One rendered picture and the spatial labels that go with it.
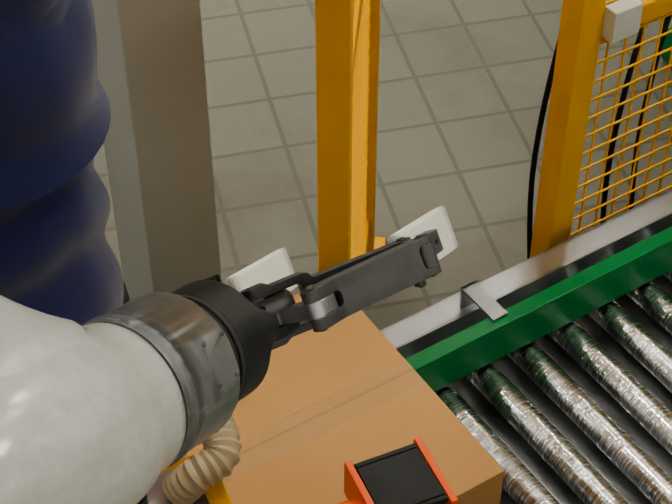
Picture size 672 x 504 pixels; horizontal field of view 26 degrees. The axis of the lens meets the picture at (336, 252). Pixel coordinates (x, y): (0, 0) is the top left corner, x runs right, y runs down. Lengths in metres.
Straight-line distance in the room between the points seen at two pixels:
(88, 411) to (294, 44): 3.39
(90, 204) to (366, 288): 0.49
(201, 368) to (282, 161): 2.91
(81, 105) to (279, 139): 2.55
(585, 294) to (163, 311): 1.77
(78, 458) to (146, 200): 2.15
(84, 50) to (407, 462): 0.53
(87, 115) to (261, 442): 0.72
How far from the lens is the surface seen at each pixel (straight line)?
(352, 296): 0.86
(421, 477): 1.44
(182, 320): 0.79
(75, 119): 1.22
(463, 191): 3.61
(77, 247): 1.31
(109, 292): 1.38
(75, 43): 1.19
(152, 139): 2.75
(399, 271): 0.87
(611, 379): 2.49
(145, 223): 2.87
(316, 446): 1.84
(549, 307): 2.47
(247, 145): 3.73
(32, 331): 0.74
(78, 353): 0.74
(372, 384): 1.91
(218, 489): 1.60
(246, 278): 1.00
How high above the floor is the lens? 2.40
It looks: 44 degrees down
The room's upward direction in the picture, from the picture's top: straight up
